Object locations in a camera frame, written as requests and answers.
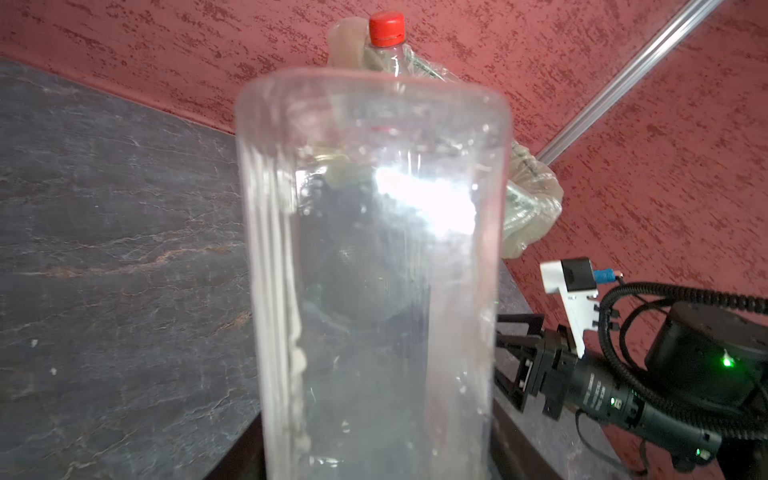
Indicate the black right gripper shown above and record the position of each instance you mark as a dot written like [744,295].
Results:
[550,360]

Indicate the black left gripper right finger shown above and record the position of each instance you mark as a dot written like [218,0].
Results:
[513,455]

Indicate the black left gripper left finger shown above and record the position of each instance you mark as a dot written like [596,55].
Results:
[245,459]

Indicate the green cap slim bottle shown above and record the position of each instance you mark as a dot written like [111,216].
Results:
[372,208]

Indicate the red label bottle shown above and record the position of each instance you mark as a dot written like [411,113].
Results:
[386,49]

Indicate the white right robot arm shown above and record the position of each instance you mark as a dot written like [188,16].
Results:
[681,368]

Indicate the clear green bin liner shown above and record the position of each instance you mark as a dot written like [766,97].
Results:
[533,193]

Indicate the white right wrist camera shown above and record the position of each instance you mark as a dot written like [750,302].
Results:
[576,282]

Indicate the aluminium right corner post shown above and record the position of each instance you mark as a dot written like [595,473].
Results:
[680,26]

